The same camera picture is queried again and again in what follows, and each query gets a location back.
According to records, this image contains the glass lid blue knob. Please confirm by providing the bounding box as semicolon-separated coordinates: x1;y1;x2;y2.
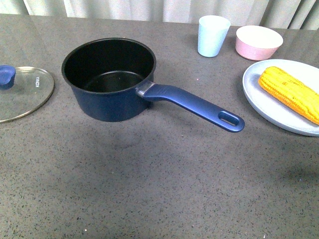
0;65;54;122

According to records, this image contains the yellow corn cob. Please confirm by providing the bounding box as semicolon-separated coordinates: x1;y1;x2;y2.
258;66;319;124

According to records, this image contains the blue saucepan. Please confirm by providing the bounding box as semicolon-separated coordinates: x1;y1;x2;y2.
61;38;245;132

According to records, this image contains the light blue plastic cup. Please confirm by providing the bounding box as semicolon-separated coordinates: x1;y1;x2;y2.
197;15;231;58

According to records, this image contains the grey plate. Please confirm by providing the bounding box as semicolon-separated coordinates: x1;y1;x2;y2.
242;59;319;137

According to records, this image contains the pink bowl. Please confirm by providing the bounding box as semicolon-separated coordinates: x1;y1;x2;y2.
235;25;283;61

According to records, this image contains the white curtain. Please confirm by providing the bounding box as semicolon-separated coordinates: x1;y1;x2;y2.
0;0;319;30

